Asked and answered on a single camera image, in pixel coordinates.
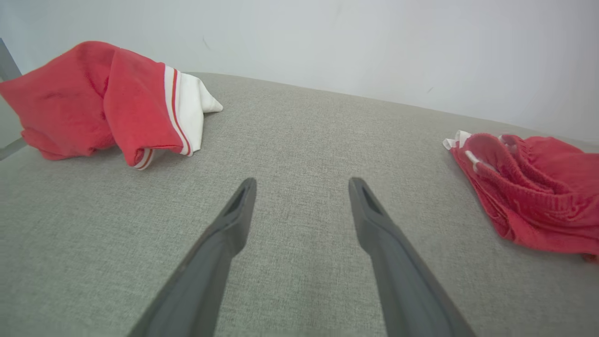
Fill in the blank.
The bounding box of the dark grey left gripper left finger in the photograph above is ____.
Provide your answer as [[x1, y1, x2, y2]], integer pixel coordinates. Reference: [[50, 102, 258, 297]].
[[129, 178, 257, 337]]

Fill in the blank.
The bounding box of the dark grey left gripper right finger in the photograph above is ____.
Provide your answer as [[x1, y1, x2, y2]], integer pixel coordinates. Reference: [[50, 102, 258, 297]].
[[349, 177, 475, 337]]

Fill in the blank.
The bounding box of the red white basketball jersey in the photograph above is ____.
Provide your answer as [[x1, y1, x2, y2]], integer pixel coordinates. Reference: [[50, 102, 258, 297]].
[[0, 41, 224, 170]]

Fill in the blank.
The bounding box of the white and dark baseboard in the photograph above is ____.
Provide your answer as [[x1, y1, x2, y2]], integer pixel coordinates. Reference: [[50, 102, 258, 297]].
[[0, 137, 27, 162]]

